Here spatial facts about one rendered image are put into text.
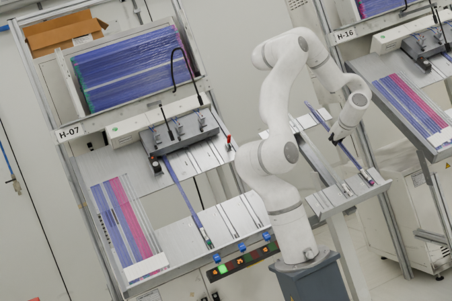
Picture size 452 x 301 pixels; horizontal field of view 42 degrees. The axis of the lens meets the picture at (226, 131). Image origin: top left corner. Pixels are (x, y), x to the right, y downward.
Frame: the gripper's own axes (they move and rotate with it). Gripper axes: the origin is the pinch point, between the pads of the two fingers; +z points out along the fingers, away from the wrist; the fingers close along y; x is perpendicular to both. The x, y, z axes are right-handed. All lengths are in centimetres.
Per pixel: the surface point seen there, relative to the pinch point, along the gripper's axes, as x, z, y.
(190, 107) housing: -48, 15, 45
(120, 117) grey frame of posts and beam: -58, 20, 76
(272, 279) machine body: 31, 52, 39
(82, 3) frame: -107, -5, 74
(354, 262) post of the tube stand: 44, 28, 10
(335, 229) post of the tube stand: 29.9, 19.5, 13.5
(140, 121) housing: -51, 17, 69
